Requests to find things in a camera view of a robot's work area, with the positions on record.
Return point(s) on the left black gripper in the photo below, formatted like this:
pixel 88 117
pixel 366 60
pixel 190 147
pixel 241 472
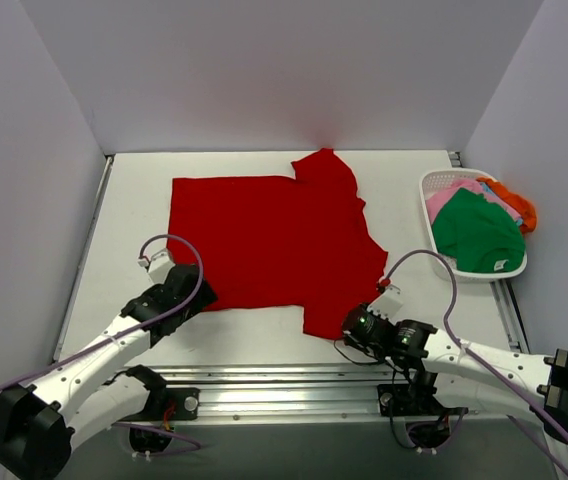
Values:
pixel 194 288

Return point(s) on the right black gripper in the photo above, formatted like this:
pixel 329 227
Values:
pixel 352 326

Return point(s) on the red t-shirt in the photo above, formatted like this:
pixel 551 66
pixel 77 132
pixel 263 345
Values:
pixel 275 241

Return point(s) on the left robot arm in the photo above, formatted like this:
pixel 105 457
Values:
pixel 42 422

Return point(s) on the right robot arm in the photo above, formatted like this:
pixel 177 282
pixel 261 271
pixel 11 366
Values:
pixel 439 373

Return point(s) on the pink t-shirt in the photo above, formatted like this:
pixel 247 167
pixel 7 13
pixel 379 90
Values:
pixel 438 200

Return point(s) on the green t-shirt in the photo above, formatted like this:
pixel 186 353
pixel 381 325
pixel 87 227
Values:
pixel 479 235

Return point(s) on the white laundry basket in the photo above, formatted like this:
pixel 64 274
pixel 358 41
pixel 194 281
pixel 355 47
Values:
pixel 436 180

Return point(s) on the orange t-shirt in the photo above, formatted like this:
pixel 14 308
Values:
pixel 521 205

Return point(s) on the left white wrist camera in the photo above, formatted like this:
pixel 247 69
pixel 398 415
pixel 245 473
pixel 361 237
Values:
pixel 157 266

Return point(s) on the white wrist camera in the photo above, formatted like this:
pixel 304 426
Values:
pixel 388 302
pixel 157 266

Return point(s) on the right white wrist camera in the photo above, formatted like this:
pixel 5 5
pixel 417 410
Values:
pixel 388 302

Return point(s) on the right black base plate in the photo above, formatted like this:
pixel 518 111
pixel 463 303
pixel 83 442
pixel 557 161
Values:
pixel 400 400

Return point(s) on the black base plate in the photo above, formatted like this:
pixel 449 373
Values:
pixel 400 400
pixel 181 404

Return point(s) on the aluminium rail frame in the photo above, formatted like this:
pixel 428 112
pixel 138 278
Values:
pixel 254 365

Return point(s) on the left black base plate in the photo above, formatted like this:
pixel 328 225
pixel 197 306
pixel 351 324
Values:
pixel 181 404

